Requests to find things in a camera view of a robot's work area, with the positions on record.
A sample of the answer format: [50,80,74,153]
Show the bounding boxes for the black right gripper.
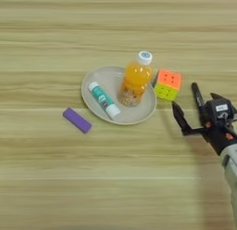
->
[171,92,237,157]

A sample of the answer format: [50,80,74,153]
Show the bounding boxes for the colourful puzzle cube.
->
[153,69,182,102]

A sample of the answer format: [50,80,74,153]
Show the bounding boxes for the orange juice bottle white cap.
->
[117,50,155,109]

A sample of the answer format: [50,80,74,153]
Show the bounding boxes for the white teal glue stick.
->
[88,81,121,121]

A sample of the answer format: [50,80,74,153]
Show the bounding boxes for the beige round plate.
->
[81,65,157,126]

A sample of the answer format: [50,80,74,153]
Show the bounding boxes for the purple rectangular block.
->
[62,107,93,134]

